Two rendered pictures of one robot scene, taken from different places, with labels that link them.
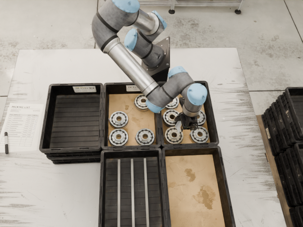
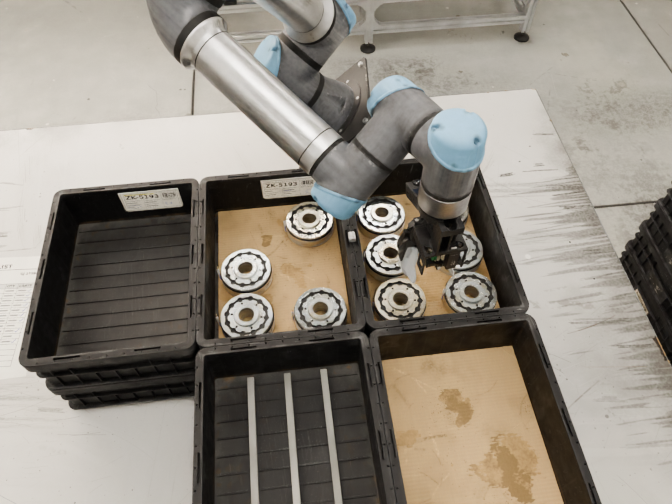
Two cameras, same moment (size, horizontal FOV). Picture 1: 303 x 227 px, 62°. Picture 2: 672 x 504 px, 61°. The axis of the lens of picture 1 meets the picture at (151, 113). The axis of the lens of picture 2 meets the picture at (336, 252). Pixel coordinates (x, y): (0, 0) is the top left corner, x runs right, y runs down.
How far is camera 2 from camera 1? 0.29 m
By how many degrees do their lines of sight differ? 7
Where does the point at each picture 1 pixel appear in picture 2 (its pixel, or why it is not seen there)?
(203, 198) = (503, 471)
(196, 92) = (456, 129)
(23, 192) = not seen: outside the picture
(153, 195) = (357, 472)
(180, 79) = (403, 108)
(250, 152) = (612, 339)
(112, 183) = (234, 448)
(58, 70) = (90, 173)
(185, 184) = (447, 434)
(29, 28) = (37, 108)
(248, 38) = (555, 91)
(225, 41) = not seen: hidden behind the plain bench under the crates
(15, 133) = not seen: outside the picture
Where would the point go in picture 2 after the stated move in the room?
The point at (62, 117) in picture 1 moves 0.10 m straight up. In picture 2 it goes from (92, 277) to (74, 250)
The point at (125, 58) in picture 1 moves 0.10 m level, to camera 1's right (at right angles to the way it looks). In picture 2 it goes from (242, 69) to (310, 71)
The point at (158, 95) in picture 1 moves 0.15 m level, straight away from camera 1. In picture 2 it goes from (346, 163) to (351, 95)
